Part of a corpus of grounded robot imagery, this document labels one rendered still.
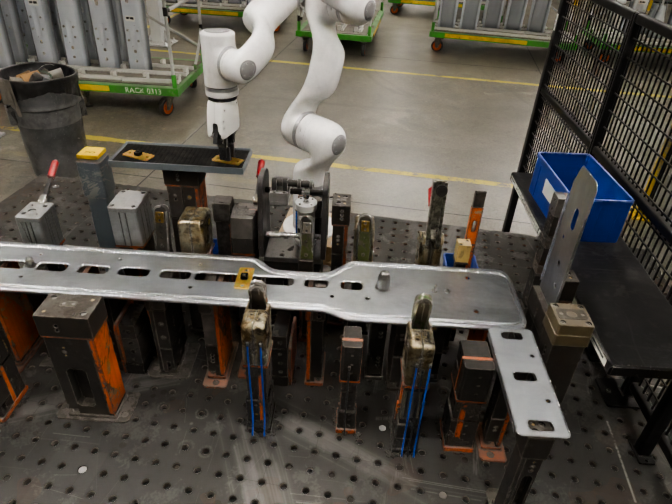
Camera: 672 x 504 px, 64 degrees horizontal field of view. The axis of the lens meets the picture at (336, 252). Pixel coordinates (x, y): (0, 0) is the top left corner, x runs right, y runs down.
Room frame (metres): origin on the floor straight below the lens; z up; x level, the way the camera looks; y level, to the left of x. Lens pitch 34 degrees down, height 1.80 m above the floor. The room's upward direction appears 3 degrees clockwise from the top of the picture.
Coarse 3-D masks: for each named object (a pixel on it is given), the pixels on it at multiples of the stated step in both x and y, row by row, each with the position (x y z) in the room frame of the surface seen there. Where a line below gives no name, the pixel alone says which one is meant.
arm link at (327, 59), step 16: (320, 0) 1.68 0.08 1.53; (320, 16) 1.68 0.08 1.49; (336, 16) 1.65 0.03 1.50; (320, 32) 1.66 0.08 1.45; (336, 32) 1.72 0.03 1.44; (320, 48) 1.64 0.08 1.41; (336, 48) 1.64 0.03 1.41; (320, 64) 1.62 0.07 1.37; (336, 64) 1.63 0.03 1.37; (320, 80) 1.61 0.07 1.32; (336, 80) 1.63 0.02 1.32; (304, 96) 1.63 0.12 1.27; (320, 96) 1.63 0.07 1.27; (288, 112) 1.64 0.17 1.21; (304, 112) 1.64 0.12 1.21; (288, 128) 1.62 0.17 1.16
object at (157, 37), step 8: (152, 0) 7.32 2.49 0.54; (160, 0) 7.40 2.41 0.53; (152, 8) 7.32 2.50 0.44; (160, 8) 7.37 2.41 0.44; (152, 16) 7.33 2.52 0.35; (160, 16) 7.34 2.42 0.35; (152, 24) 7.33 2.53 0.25; (152, 32) 7.33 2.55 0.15; (160, 32) 7.32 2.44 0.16; (152, 40) 7.33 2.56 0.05; (160, 40) 7.32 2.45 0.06; (176, 40) 7.52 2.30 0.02
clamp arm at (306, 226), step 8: (304, 216) 1.18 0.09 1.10; (304, 224) 1.16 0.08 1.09; (312, 224) 1.17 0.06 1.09; (304, 232) 1.16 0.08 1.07; (312, 232) 1.16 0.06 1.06; (304, 240) 1.16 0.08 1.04; (312, 240) 1.16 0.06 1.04; (304, 248) 1.16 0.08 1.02; (312, 248) 1.16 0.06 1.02; (304, 256) 1.15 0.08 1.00; (312, 256) 1.15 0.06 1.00
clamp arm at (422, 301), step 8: (416, 296) 0.86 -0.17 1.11; (424, 296) 0.86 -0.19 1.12; (416, 304) 0.85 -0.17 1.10; (424, 304) 0.85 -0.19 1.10; (432, 304) 0.85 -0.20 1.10; (416, 312) 0.85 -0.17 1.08; (424, 312) 0.85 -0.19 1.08; (416, 320) 0.86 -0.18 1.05; (424, 320) 0.86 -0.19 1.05; (416, 328) 0.86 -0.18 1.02; (424, 328) 0.86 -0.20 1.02
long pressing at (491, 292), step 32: (0, 256) 1.08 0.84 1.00; (32, 256) 1.09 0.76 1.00; (64, 256) 1.09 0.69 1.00; (96, 256) 1.10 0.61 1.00; (128, 256) 1.11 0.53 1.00; (160, 256) 1.11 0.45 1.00; (192, 256) 1.12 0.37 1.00; (224, 256) 1.12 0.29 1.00; (0, 288) 0.96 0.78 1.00; (32, 288) 0.96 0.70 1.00; (64, 288) 0.97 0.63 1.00; (96, 288) 0.97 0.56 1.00; (128, 288) 0.98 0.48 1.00; (160, 288) 0.98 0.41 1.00; (192, 288) 0.99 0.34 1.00; (224, 288) 1.00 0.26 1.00; (288, 288) 1.01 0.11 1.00; (320, 288) 1.01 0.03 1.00; (416, 288) 1.03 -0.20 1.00; (448, 288) 1.04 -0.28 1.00; (480, 288) 1.05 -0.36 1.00; (512, 288) 1.06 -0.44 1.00; (352, 320) 0.91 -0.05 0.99; (384, 320) 0.91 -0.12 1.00; (448, 320) 0.92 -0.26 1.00; (480, 320) 0.93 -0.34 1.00; (512, 320) 0.93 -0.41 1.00
